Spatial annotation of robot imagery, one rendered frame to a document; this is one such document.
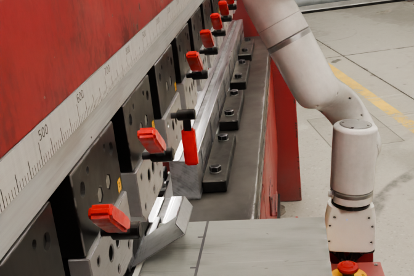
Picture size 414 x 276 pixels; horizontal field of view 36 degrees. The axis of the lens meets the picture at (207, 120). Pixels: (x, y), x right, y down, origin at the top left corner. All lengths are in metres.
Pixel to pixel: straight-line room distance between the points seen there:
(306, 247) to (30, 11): 0.55
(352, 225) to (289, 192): 2.00
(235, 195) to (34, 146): 0.91
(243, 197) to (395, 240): 1.65
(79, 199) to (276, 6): 0.68
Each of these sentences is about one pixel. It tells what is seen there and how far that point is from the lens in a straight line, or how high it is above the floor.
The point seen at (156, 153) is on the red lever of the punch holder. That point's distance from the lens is 0.79.
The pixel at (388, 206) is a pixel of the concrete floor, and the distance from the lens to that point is 3.24.
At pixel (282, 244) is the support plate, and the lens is 0.94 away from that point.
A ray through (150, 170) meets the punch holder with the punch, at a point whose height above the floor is 1.14.
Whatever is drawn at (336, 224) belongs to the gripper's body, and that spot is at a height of 0.86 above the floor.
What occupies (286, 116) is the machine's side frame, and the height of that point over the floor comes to 0.47.
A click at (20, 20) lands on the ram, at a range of 0.51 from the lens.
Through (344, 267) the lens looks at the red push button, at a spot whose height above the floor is 0.81.
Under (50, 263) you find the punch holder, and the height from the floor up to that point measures 1.21.
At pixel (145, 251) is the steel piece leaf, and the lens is 0.94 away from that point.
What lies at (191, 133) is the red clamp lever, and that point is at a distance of 1.02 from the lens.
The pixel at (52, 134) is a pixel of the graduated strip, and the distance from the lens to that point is 0.55.
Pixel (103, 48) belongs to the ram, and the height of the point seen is 1.34.
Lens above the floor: 1.47
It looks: 19 degrees down
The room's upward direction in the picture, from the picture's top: 6 degrees counter-clockwise
